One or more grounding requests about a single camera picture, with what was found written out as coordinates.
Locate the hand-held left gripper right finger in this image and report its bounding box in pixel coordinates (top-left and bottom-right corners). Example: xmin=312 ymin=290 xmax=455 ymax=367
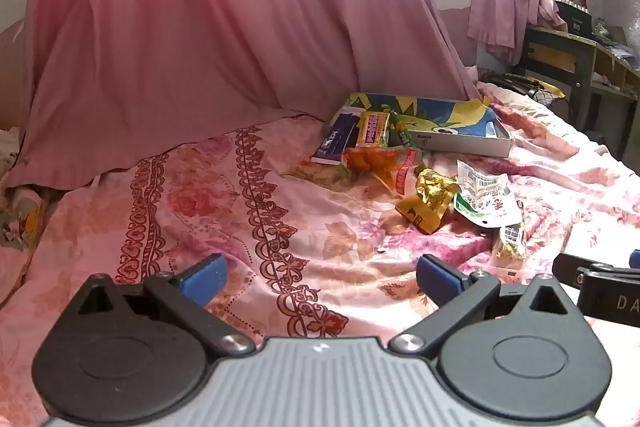
xmin=389 ymin=253 xmax=571 ymax=358

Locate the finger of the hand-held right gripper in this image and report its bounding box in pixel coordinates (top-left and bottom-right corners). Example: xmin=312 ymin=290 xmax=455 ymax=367
xmin=577 ymin=269 xmax=640 ymax=324
xmin=552 ymin=249 xmax=640 ymax=280

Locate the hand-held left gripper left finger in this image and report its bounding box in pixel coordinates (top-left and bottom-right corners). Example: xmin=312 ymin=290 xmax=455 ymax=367
xmin=70 ymin=253 xmax=257 ymax=358

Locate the gold foil snack packet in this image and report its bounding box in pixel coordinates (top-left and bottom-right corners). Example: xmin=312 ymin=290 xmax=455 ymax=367
xmin=395 ymin=168 xmax=461 ymax=235

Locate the small clear snack packet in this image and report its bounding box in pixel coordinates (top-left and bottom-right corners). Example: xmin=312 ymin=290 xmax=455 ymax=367
xmin=492 ymin=202 xmax=527 ymax=269

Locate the white green snack packet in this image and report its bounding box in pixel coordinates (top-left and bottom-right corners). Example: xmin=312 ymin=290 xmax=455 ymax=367
xmin=452 ymin=159 xmax=523 ymax=229

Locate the orange snack packet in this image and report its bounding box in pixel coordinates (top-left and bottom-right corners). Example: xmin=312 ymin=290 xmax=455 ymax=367
xmin=342 ymin=146 xmax=425 ymax=196

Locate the clear meat snack packet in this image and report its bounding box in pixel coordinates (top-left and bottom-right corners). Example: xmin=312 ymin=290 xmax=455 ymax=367
xmin=287 ymin=158 xmax=351 ymax=188

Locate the cardboard box with cartoon lining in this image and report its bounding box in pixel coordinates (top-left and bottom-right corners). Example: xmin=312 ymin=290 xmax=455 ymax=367
xmin=322 ymin=93 xmax=515 ymax=158

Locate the pink floral bedsheet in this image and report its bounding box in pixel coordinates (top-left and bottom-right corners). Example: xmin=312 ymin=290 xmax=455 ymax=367
xmin=0 ymin=79 xmax=640 ymax=427

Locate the green snack tube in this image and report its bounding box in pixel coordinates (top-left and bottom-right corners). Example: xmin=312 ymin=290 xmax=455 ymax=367
xmin=389 ymin=111 xmax=416 ymax=148

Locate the yellow pink snack packet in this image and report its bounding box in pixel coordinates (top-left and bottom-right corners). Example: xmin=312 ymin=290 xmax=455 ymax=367
xmin=356 ymin=109 xmax=392 ymax=148

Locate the beige quilt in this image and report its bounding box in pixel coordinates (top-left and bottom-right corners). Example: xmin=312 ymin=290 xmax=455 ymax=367
xmin=482 ymin=83 xmax=568 ymax=125

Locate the dark wooden desk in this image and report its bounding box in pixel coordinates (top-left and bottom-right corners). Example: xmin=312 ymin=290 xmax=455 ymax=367
xmin=517 ymin=24 xmax=640 ymax=158

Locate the large pink curtain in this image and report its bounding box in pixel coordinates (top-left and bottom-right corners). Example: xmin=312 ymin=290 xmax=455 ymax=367
xmin=0 ymin=0 xmax=483 ymax=192

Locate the black box on desk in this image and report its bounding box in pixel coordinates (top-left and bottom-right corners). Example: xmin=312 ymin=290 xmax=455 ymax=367
xmin=554 ymin=0 xmax=594 ymax=34

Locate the woven basket with black handles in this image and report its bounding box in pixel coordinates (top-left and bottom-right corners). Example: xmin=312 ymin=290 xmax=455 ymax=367
xmin=479 ymin=72 xmax=566 ymax=108

